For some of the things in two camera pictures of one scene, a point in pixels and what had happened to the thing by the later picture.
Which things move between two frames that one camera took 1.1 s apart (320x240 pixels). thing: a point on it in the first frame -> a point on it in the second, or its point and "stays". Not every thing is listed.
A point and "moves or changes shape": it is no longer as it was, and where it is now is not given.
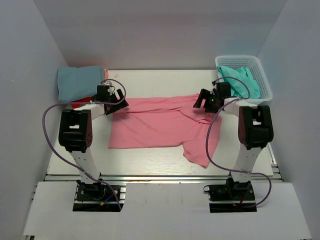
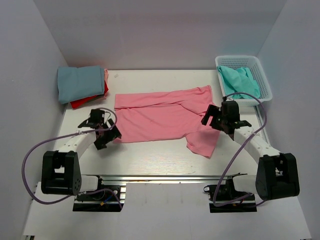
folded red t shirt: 89,99 stays
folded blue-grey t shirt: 76,83 stays
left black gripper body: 116,103 -> 105,136
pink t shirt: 168,121 moves or changes shape
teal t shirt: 238,88 stays
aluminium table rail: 163,178 stays
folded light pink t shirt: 106,72 stays
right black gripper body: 208,102 -> 215,119
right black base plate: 231,197 stays
